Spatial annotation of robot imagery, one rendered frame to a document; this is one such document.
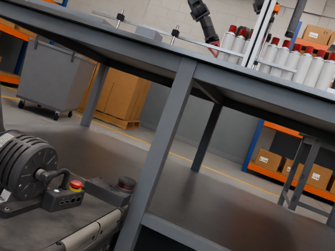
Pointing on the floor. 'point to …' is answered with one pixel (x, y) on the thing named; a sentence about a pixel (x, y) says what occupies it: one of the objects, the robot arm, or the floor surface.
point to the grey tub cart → (53, 77)
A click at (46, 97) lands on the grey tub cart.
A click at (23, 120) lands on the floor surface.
